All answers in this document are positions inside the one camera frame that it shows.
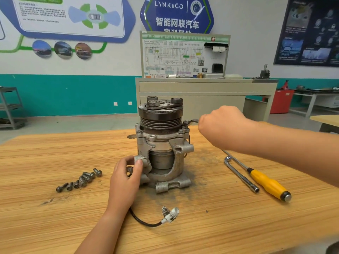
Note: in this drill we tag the person's left hand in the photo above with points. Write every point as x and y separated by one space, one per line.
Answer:
124 187

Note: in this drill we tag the person's right hand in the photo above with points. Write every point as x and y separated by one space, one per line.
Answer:
225 129

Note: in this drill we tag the silver combination wrench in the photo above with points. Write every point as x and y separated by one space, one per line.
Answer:
190 122

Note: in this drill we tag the grey metal compressor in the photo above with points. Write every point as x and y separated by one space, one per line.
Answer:
161 145

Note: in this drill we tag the person's left forearm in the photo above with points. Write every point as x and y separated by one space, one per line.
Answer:
103 235

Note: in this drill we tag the person's right forearm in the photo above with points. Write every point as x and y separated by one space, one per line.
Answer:
296 153

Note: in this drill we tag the beige workbench cabinet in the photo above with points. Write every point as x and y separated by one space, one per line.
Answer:
222 97

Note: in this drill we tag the silver L-shaped socket wrench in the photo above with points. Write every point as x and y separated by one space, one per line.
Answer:
241 176

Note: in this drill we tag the dark round table grommet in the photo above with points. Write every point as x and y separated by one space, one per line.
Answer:
131 136

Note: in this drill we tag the red cabinet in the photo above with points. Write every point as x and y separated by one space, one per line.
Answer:
282 102

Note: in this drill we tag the small black device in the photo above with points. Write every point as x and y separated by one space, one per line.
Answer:
265 73

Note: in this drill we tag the white wiring display board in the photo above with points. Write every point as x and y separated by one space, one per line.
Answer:
169 58

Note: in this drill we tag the wooden side table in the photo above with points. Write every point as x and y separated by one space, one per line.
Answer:
326 121

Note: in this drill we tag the grey metal shelf cart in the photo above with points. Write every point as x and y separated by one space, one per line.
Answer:
10 108

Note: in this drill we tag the blue rounded infographic panel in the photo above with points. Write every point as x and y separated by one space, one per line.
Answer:
53 18

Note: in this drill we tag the blue hexagon wall sign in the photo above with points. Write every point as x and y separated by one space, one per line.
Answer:
175 13

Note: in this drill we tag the dark wall poster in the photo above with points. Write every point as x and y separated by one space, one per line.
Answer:
307 29

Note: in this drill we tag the round photo wall decal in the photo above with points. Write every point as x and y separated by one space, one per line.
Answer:
42 48
83 50
63 49

